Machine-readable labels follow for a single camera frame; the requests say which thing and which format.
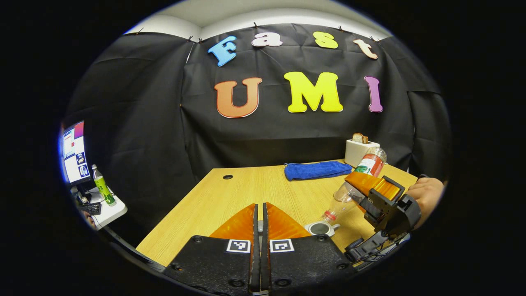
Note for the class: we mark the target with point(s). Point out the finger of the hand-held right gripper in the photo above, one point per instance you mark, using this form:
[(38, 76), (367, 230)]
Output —
[(372, 209), (370, 183)]

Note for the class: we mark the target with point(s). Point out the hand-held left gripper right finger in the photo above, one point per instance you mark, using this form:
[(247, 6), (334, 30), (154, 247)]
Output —
[(304, 263)]

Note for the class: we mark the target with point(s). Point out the clear water bottle red label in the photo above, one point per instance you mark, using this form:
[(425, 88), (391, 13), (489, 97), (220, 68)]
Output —
[(370, 162)]

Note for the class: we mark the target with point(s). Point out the black keyboard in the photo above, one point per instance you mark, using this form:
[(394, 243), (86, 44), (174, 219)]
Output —
[(92, 208)]

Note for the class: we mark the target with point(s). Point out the white teacup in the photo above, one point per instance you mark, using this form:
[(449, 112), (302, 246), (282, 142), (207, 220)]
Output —
[(318, 228)]

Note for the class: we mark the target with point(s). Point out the bread slice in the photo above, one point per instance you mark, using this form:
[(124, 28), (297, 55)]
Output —
[(360, 138)]

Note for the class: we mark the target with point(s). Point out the computer monitor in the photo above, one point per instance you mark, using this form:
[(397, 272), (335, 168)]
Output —
[(76, 154)]

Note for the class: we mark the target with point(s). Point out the black backdrop cloth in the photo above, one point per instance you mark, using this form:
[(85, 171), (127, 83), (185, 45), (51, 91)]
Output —
[(135, 107)]

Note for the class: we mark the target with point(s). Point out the white toaster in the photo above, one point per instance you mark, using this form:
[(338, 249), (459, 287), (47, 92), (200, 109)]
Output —
[(353, 154)]

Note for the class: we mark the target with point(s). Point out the green drink bottle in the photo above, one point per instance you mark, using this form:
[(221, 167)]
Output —
[(103, 187)]

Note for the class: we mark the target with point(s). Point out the blue towel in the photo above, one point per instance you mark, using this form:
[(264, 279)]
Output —
[(316, 170)]

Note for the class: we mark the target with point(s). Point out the white side table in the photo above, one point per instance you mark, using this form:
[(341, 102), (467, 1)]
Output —
[(113, 213)]

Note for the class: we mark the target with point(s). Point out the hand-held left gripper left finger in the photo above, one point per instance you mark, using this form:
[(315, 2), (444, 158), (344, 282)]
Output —
[(213, 263)]

